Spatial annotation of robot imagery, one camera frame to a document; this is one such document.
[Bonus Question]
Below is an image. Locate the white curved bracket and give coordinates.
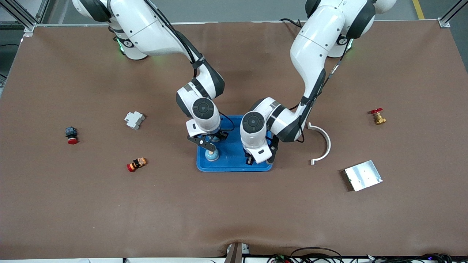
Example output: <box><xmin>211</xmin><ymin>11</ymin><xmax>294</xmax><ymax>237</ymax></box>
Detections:
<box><xmin>307</xmin><ymin>122</ymin><xmax>332</xmax><ymax>165</ymax></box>

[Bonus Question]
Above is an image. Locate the square aluminium plate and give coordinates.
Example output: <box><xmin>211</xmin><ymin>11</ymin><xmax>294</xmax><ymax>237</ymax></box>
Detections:
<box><xmin>344</xmin><ymin>160</ymin><xmax>383</xmax><ymax>192</ymax></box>

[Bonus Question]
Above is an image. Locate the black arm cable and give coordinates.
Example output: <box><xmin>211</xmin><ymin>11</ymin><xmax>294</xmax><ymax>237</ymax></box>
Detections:
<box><xmin>289</xmin><ymin>35</ymin><xmax>353</xmax><ymax>144</ymax></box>
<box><xmin>144</xmin><ymin>0</ymin><xmax>236</xmax><ymax>134</ymax></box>

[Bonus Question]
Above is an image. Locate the white circuit breaker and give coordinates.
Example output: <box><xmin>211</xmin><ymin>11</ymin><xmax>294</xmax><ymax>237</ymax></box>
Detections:
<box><xmin>124</xmin><ymin>111</ymin><xmax>146</xmax><ymax>130</ymax></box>

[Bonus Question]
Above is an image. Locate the red yellow emergency stop button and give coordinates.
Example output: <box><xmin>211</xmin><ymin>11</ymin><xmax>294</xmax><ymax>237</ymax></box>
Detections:
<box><xmin>127</xmin><ymin>157</ymin><xmax>147</xmax><ymax>173</ymax></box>

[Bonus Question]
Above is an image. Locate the aluminium frame profile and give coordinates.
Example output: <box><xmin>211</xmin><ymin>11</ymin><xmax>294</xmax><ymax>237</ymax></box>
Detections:
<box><xmin>0</xmin><ymin>0</ymin><xmax>37</xmax><ymax>35</ymax></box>
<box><xmin>438</xmin><ymin>0</ymin><xmax>468</xmax><ymax>28</ymax></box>

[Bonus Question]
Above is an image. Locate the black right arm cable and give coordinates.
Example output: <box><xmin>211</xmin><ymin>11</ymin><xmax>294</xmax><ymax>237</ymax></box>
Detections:
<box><xmin>144</xmin><ymin>0</ymin><xmax>236</xmax><ymax>134</ymax></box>

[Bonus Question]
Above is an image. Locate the brass valve red handle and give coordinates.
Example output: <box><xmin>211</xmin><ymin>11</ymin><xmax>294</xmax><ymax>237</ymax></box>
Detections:
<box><xmin>370</xmin><ymin>108</ymin><xmax>387</xmax><ymax>126</ymax></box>

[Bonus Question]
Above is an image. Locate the brown table mat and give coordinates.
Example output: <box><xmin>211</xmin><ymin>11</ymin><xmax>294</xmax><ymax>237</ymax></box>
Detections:
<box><xmin>0</xmin><ymin>20</ymin><xmax>468</xmax><ymax>260</ymax></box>

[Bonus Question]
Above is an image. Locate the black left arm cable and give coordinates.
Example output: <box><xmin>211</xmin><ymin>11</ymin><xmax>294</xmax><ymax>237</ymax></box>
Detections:
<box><xmin>289</xmin><ymin>35</ymin><xmax>353</xmax><ymax>144</ymax></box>

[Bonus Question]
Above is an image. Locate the black cable bundle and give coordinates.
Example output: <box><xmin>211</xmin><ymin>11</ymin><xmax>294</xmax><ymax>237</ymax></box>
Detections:
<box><xmin>267</xmin><ymin>247</ymin><xmax>344</xmax><ymax>263</ymax></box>
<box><xmin>366</xmin><ymin>253</ymin><xmax>454</xmax><ymax>263</ymax></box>

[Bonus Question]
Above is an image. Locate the blue plastic tray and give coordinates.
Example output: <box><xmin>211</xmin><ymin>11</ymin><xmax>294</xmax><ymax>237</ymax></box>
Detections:
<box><xmin>196</xmin><ymin>115</ymin><xmax>273</xmax><ymax>172</ymax></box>

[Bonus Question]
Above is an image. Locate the metal mounting post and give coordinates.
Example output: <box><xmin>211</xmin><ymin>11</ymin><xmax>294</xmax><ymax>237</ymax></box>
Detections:
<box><xmin>226</xmin><ymin>243</ymin><xmax>242</xmax><ymax>263</ymax></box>

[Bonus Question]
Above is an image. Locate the red mushroom push button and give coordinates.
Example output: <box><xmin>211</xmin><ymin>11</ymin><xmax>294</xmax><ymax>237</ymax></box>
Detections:
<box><xmin>65</xmin><ymin>126</ymin><xmax>79</xmax><ymax>145</ymax></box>

